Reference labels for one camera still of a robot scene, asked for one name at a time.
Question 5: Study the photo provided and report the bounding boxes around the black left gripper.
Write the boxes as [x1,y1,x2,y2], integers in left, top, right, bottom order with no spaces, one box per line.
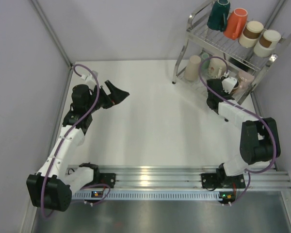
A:
[85,80,129,113]

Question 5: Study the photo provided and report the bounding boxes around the beige tumbler cup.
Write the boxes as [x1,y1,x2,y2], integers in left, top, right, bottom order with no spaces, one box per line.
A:
[184,55,201,81]

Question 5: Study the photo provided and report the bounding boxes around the light teal mug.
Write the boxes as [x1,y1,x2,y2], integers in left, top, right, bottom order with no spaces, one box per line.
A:
[200,52,210,71]

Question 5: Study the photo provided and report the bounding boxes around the green interior floral mug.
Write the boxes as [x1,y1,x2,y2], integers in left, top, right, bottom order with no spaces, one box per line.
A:
[208,57,227,78]

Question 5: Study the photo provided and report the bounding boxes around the dark teal mug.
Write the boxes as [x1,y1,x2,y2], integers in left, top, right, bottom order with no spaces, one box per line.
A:
[207,0,230,32]

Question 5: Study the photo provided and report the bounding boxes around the pink purple mug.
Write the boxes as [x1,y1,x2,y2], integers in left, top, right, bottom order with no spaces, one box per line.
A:
[237,70,255,92]

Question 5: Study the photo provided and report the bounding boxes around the orange mug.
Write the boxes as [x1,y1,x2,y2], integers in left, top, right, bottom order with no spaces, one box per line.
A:
[224,8,248,40]

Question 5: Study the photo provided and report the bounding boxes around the small brown white cup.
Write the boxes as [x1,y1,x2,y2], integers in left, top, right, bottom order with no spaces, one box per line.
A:
[239,20,264,48]

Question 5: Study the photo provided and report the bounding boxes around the steel lined paper cup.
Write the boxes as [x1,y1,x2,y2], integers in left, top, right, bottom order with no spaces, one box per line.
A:
[254,30,281,58]

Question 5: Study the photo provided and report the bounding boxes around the red skull mug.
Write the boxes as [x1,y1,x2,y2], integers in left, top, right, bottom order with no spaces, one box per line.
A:
[230,81,240,97]

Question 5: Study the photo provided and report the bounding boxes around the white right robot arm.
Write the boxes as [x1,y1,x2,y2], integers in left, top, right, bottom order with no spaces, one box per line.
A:
[202,79,281,189]

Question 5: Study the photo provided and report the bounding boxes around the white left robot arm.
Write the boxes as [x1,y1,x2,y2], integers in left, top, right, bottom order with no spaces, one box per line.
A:
[26,80,129,212]

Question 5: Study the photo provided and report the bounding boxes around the stainless steel dish rack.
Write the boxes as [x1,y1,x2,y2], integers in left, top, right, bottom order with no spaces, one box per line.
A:
[172,0,291,104]

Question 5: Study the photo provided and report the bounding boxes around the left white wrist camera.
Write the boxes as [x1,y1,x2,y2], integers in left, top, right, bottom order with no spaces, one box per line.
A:
[81,70,98,86]

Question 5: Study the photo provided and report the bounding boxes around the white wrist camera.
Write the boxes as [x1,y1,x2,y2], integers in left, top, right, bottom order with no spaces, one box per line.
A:
[81,70,98,86]
[221,77,239,94]

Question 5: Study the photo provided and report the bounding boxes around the grey slotted cable duct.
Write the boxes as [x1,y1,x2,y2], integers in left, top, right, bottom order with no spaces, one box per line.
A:
[71,190,224,200]

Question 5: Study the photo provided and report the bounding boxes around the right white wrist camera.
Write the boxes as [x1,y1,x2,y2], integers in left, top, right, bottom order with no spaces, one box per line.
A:
[221,77,239,94]

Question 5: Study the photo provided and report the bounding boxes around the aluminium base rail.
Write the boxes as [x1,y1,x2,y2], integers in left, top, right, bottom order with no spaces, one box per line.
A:
[67,165,291,190]

